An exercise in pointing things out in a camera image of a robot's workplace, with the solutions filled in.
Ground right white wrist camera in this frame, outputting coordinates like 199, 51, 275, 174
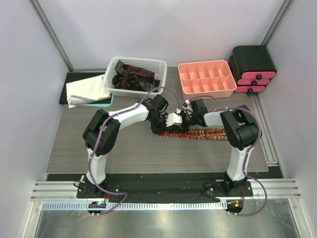
182, 100, 192, 111

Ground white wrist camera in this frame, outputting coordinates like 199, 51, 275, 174
182, 100, 192, 111
166, 113, 182, 127

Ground white plastic mesh basket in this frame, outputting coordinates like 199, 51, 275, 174
102, 57, 167, 98

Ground teal tray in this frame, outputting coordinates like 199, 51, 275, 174
84, 94, 114, 107

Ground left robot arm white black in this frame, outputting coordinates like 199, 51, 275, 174
83, 95, 168, 198

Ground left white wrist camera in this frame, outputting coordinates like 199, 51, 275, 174
166, 113, 182, 127

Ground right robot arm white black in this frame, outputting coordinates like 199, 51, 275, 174
181, 99, 262, 196

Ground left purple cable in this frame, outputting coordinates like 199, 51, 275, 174
85, 86, 183, 216

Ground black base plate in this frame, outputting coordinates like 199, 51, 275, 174
75, 173, 253, 202

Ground pink compartment organizer tray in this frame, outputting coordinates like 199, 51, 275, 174
178, 60, 237, 100

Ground dark red blue ties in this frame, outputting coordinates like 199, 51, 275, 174
112, 60, 160, 92

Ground multicoloured patterned tie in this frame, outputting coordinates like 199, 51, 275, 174
161, 129, 228, 141

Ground white folded cloth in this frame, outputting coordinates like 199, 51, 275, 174
66, 75, 111, 108

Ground aluminium rail frame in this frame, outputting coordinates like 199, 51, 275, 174
31, 179, 301, 213

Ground black pink drawer unit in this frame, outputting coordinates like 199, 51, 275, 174
229, 45, 277, 93

